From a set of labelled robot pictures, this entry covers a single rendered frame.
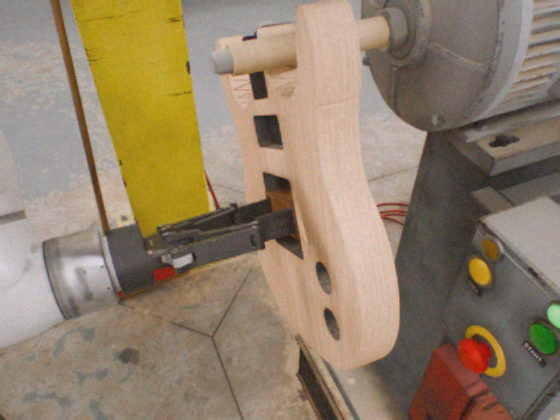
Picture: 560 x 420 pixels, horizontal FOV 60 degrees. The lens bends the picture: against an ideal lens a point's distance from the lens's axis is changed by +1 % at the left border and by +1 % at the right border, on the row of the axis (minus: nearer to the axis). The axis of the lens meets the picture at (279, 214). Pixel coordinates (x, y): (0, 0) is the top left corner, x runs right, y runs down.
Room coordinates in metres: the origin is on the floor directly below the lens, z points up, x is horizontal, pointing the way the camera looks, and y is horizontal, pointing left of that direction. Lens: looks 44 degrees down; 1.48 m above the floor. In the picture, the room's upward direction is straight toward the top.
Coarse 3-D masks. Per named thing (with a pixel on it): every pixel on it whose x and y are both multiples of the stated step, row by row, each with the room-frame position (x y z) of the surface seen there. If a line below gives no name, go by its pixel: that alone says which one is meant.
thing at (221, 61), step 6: (216, 54) 0.46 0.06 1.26; (222, 54) 0.46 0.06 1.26; (228, 54) 0.46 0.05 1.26; (210, 60) 0.46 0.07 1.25; (216, 60) 0.45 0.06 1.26; (222, 60) 0.45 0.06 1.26; (228, 60) 0.46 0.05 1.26; (216, 66) 0.45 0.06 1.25; (222, 66) 0.45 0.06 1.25; (228, 66) 0.45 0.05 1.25; (216, 72) 0.45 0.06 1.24; (222, 72) 0.45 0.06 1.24; (228, 72) 0.46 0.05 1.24
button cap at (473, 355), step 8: (464, 344) 0.30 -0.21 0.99; (472, 344) 0.29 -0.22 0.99; (480, 344) 0.30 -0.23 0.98; (464, 352) 0.29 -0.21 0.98; (472, 352) 0.29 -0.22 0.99; (480, 352) 0.28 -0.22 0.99; (488, 352) 0.29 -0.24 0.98; (464, 360) 0.29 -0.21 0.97; (472, 360) 0.28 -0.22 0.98; (480, 360) 0.28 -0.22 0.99; (472, 368) 0.28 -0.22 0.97; (480, 368) 0.27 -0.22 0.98
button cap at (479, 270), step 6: (474, 258) 0.35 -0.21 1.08; (474, 264) 0.34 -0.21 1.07; (480, 264) 0.34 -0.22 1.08; (474, 270) 0.34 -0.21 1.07; (480, 270) 0.34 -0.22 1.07; (486, 270) 0.33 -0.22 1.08; (474, 276) 0.34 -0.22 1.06; (480, 276) 0.33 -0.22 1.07; (486, 276) 0.33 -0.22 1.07; (480, 282) 0.33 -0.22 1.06; (486, 282) 0.33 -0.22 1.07
